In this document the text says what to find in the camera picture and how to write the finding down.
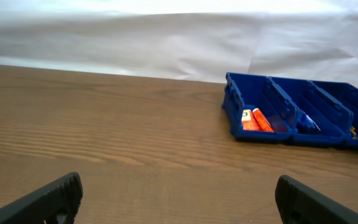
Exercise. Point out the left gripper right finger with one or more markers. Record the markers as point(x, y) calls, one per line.
point(303, 208)

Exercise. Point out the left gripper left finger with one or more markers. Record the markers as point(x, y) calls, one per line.
point(48, 205)

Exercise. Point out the blue candy pack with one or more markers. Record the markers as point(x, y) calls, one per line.
point(306, 124)

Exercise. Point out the gold candy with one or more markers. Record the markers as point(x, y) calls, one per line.
point(353, 132)

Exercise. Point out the orange candy box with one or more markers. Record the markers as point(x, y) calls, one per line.
point(248, 123)
point(263, 121)

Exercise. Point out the blue tray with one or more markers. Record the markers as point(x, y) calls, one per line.
point(322, 133)

